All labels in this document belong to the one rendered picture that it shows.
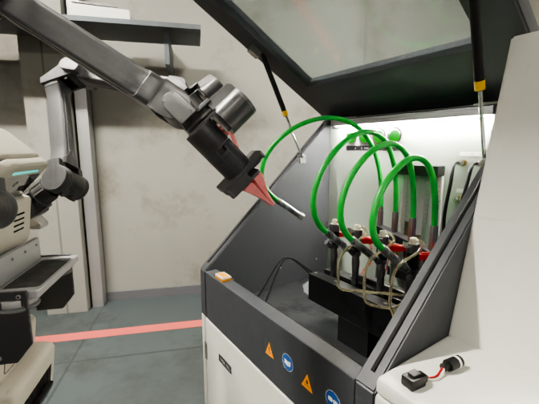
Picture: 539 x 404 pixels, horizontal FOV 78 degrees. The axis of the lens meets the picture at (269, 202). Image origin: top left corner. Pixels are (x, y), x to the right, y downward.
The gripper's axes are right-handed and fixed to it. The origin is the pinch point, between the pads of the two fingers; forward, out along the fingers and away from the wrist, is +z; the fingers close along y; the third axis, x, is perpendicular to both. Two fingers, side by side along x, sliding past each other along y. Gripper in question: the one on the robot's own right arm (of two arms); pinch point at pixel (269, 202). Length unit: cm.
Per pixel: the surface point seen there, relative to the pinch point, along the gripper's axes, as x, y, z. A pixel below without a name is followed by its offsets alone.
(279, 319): 5.0, -16.6, 23.3
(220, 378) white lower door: 33, -45, 41
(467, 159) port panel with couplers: 5, 47, 35
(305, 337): -3.7, -14.8, 25.0
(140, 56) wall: 248, 43, -76
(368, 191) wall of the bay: 36, 33, 39
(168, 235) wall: 245, -52, 44
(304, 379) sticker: -5.9, -21.2, 29.8
